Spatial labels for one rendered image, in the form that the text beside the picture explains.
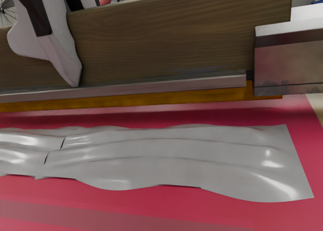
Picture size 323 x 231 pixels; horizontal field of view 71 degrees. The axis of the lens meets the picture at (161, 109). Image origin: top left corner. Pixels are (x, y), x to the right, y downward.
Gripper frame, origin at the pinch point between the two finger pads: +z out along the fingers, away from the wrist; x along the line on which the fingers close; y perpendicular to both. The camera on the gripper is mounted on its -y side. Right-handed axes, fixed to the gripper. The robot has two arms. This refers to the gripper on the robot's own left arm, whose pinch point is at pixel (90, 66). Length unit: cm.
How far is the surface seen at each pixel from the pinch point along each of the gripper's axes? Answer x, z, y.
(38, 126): 3.0, 5.2, 7.1
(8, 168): 10.0, 4.9, 3.7
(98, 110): -0.1, 5.3, 1.1
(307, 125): 3.8, 5.5, -18.8
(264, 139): 6.1, 5.0, -15.6
